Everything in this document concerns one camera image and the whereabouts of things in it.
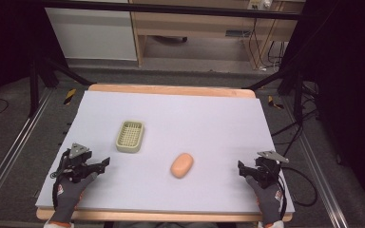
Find black metal frame bar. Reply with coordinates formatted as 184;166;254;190
39;0;302;21

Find metal floor rail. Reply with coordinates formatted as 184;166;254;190
281;96;344;228
0;87;55;220

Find person's left hand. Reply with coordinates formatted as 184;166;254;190
43;171;99;228

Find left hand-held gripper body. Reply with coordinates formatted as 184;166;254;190
60;142;93;184

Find right hand-held gripper cable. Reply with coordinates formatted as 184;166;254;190
277;161;319;220

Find wooden table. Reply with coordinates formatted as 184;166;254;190
35;83;294;223

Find white cabinet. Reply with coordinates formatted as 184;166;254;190
44;7;139;62

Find white foam mat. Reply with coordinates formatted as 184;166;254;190
35;89;296;216

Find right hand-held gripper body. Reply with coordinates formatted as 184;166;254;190
254;150;290;189

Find black floor cables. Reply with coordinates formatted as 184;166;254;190
269;80;321;150

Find left hand-held gripper cable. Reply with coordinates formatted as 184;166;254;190
49;148;71;211

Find person's right hand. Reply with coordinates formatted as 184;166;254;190
244;175;285;228

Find white power strip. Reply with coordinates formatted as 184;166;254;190
248;0;273;10

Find black frame stand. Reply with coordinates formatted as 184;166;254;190
240;65;306;125
28;53;95;119

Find wooden desk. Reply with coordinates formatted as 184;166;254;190
128;0;306;70

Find pale green soap dish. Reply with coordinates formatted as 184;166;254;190
115;120;146;155

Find hand-held gripper cable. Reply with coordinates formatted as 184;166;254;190
277;161;319;220
49;148;71;211

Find hanging desk cables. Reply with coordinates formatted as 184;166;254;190
247;9;288;71

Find yellow black striped tape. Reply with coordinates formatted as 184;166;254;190
267;95;285;111
63;87;77;106

